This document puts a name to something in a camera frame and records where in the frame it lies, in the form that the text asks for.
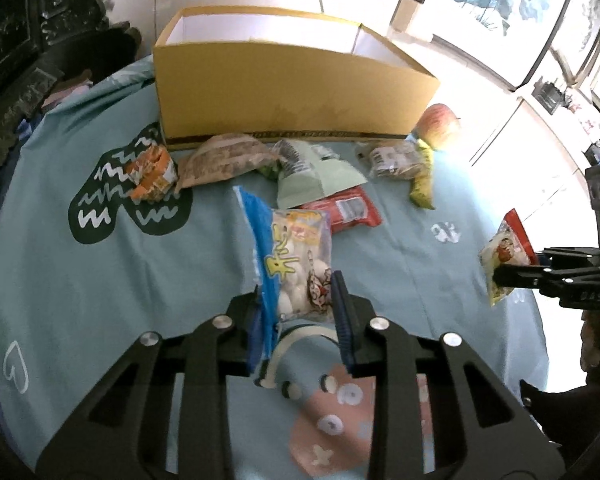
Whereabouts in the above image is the white red small snack packet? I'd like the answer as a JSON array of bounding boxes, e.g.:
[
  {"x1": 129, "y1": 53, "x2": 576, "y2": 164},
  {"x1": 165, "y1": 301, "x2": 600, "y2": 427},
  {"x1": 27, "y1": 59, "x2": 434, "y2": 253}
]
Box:
[{"x1": 479, "y1": 208, "x2": 539, "y2": 307}]

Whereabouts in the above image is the red yellow apple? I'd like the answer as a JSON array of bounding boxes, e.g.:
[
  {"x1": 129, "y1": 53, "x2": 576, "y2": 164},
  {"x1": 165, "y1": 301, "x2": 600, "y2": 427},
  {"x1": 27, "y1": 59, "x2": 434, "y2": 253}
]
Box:
[{"x1": 414, "y1": 103, "x2": 460, "y2": 151}]

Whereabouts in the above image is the pale green snack packet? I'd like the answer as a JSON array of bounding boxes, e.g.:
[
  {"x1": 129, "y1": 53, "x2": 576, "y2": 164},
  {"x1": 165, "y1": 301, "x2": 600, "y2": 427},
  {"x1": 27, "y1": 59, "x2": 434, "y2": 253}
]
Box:
[{"x1": 273, "y1": 139, "x2": 367, "y2": 209}]

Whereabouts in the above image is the person's right hand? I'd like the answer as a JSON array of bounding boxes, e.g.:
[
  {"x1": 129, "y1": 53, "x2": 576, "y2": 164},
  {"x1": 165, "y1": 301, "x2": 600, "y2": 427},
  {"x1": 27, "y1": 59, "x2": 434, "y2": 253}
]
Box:
[{"x1": 580, "y1": 310, "x2": 600, "y2": 373}]

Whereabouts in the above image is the yellow long corn stick packet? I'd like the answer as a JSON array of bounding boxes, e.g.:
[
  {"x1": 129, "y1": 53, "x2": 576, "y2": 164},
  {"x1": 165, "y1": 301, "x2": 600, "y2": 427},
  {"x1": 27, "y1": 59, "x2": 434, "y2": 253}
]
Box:
[{"x1": 410, "y1": 139, "x2": 434, "y2": 210}]

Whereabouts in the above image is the brown paper snack bag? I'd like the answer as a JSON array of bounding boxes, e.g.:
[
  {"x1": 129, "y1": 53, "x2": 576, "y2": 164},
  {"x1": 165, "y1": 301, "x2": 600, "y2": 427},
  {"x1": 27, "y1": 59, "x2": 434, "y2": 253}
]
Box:
[{"x1": 175, "y1": 133, "x2": 282, "y2": 193}]

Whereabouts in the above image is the orange snack packet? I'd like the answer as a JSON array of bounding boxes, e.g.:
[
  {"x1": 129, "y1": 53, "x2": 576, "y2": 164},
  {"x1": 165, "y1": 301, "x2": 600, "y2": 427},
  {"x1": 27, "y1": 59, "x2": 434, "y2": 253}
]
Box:
[{"x1": 125, "y1": 144, "x2": 178, "y2": 202}]

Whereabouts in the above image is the brown bread in clear bag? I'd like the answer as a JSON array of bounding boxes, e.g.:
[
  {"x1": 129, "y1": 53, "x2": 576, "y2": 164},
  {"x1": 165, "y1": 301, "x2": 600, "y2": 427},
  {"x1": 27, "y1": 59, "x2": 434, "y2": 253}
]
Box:
[{"x1": 356, "y1": 139, "x2": 425, "y2": 180}]

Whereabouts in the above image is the yellow cardboard box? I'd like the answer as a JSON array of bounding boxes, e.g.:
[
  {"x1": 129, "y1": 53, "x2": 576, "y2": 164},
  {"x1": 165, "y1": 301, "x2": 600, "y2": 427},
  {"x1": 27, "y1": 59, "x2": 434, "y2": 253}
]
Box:
[{"x1": 152, "y1": 6, "x2": 440, "y2": 150}]

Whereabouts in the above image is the blue topped marshmallow bag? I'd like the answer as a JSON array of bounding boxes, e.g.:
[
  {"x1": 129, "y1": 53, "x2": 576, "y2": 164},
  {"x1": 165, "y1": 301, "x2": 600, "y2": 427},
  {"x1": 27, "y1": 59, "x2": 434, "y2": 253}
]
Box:
[{"x1": 234, "y1": 185, "x2": 332, "y2": 360}]

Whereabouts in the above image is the dark carved wooden furniture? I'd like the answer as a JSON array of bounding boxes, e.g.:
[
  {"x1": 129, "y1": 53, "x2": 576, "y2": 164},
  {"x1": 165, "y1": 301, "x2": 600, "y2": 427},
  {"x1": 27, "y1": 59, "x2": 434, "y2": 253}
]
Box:
[{"x1": 0, "y1": 0, "x2": 142, "y2": 172}]

